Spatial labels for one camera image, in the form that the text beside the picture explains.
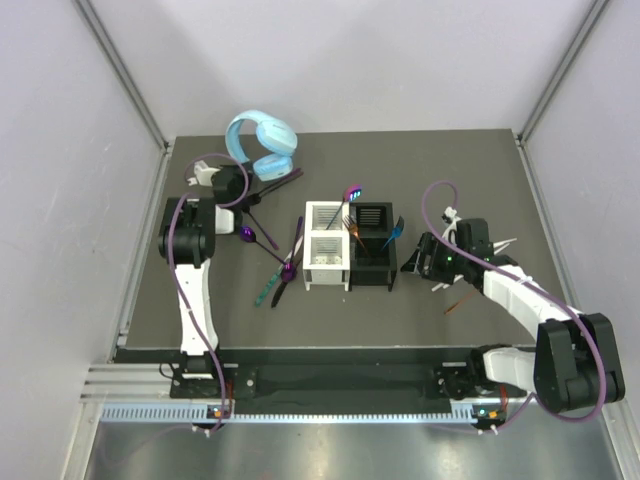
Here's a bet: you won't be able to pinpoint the black utensil container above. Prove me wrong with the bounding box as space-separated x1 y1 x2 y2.
349 202 398 292

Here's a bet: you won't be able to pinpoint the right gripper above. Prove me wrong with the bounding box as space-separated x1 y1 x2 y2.
401 233 469 285

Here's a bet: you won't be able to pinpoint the white chopstick upper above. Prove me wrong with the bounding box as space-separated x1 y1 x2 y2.
493 238 518 252

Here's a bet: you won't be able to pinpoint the perforated cable duct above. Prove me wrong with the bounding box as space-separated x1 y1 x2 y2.
99 402 484 425

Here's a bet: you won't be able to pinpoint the purple spoon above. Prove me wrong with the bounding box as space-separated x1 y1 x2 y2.
281 216 304 283
238 226 289 265

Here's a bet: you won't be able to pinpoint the rainbow spoon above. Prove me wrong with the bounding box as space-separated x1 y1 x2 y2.
326 184 362 230

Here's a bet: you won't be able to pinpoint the silver black fork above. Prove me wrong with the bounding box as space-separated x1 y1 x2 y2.
247 168 304 206

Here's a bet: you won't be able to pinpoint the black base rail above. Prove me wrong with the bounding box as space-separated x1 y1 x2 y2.
164 344 531 416

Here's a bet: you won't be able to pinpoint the copper fork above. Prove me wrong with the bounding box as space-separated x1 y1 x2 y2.
342 215 371 258

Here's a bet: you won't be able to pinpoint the purple fork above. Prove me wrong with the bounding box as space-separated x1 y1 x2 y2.
242 199 279 250

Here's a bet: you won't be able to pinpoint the light blue headphones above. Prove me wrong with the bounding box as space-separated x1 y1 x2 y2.
225 110 298 182

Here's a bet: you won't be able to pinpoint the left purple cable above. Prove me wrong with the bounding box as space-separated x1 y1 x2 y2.
167 152 254 441

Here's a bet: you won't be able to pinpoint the copper spoon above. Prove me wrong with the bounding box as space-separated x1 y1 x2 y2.
443 290 477 315

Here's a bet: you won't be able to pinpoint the blue fork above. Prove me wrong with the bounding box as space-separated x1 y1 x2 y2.
380 216 405 252

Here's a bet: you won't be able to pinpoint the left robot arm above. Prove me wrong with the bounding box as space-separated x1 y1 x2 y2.
157 161 251 397

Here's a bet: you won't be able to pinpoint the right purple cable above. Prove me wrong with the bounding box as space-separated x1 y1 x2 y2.
421 180 609 436

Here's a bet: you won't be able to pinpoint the white utensil container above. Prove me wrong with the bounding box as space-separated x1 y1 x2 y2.
302 201 351 291

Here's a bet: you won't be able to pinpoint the white-blade green-handle knife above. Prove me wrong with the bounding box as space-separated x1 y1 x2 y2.
254 265 284 307

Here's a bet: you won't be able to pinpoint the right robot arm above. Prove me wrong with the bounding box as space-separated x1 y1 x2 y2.
401 217 626 414

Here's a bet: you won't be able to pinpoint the purple cable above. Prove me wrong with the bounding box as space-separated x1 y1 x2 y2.
421 180 609 436
167 152 254 441

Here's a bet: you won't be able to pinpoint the black knife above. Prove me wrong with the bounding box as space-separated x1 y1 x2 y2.
270 237 303 309

